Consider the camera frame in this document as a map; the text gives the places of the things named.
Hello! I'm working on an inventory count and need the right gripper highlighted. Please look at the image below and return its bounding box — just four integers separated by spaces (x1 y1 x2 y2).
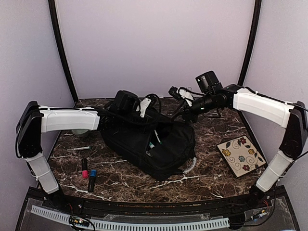
171 92 217 125

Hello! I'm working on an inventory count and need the small white marker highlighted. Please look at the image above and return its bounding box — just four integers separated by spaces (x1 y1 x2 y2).
154 129 162 144

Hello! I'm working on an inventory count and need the black backpack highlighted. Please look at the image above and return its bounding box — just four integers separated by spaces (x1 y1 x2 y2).
100 108 196 181

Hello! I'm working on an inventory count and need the floral ceramic tile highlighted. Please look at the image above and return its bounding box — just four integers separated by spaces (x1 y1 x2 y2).
217 136 266 178

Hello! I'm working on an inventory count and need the pale green ceramic bowl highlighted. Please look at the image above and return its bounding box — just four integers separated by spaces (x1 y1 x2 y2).
72 129 90 138

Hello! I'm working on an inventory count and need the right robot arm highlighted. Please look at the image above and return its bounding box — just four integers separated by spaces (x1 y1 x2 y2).
168 71 308 209

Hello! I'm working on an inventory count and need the white slotted cable duct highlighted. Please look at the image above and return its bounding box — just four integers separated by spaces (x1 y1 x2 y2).
30 205 230 231

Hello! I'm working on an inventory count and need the pink cap black marker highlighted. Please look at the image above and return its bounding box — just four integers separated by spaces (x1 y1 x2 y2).
81 158 88 179

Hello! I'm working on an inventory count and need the green tip white pen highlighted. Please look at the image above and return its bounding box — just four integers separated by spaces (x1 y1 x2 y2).
67 146 91 152

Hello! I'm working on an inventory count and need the blue cap black marker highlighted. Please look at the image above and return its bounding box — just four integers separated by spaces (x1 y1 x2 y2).
88 169 97 192

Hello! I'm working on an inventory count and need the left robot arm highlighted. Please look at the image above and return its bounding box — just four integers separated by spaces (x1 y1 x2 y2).
15 101 109 210

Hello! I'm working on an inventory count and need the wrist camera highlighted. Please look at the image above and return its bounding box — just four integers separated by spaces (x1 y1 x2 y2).
168 87 194 105
139 97 152 118

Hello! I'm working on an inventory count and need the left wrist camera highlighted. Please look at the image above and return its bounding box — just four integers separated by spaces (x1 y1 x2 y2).
139 97 152 118

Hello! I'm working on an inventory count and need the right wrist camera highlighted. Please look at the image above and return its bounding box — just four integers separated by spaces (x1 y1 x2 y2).
168 87 194 105

